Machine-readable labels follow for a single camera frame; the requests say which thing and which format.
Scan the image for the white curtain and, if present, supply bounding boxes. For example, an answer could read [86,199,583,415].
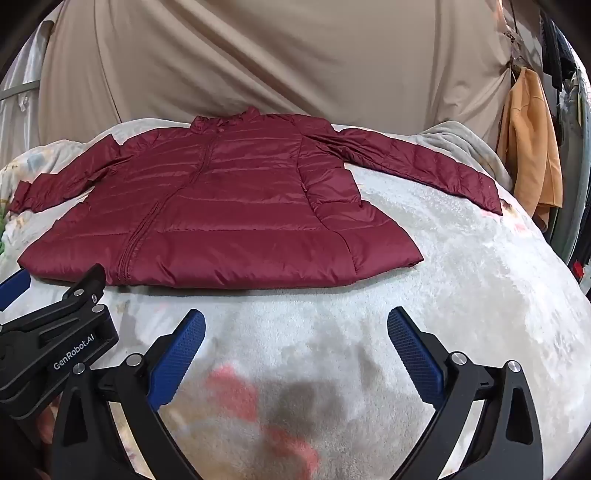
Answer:
[0,28,61,163]

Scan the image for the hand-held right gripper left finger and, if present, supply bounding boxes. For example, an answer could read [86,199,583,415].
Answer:
[51,308,206,480]

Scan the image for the dark hanging clothes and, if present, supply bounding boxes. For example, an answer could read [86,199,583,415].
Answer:
[538,9,591,278]

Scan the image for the beige hanging sheet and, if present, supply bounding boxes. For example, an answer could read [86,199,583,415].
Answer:
[39,0,532,153]

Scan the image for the grey fleece blanket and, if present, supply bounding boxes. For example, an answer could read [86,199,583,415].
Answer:
[416,121,514,186]

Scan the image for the white printed fluffy blanket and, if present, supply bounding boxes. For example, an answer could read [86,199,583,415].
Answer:
[0,117,591,480]

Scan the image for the orange hanging garment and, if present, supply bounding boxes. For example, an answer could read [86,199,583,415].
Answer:
[496,67,565,223]

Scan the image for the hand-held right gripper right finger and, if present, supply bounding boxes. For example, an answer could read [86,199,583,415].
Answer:
[387,307,546,480]

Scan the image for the maroon puffer jacket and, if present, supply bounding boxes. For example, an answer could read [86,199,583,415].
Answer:
[9,107,504,288]

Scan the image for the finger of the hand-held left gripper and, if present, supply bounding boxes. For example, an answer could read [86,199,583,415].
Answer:
[0,264,108,344]
[0,268,32,311]

